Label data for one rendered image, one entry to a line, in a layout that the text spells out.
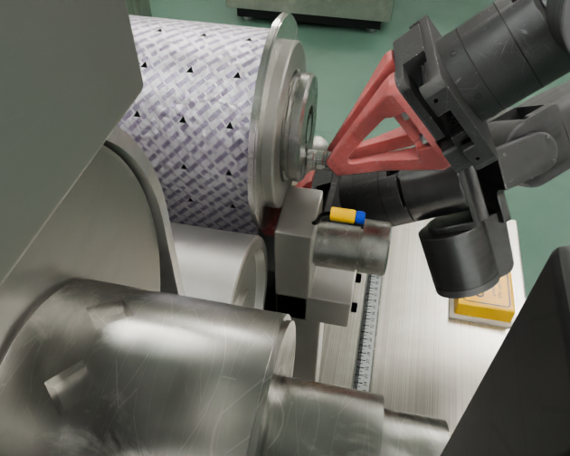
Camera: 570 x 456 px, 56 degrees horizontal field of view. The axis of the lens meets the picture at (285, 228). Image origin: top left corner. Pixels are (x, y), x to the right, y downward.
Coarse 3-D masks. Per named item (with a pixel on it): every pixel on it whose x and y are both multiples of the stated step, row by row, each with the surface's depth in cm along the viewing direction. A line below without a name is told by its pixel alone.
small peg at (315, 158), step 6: (312, 150) 38; (318, 150) 38; (324, 150) 38; (306, 156) 38; (312, 156) 37; (318, 156) 37; (324, 156) 37; (306, 162) 38; (312, 162) 37; (318, 162) 37; (324, 162) 37; (318, 168) 38; (324, 168) 38
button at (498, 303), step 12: (504, 276) 70; (492, 288) 68; (504, 288) 68; (456, 300) 68; (468, 300) 67; (480, 300) 67; (492, 300) 67; (504, 300) 67; (456, 312) 68; (468, 312) 68; (480, 312) 67; (492, 312) 67; (504, 312) 66
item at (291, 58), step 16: (288, 48) 34; (288, 64) 33; (304, 64) 39; (272, 80) 32; (288, 80) 33; (272, 96) 32; (272, 112) 32; (272, 128) 32; (272, 144) 32; (272, 160) 33; (272, 176) 33; (272, 192) 35
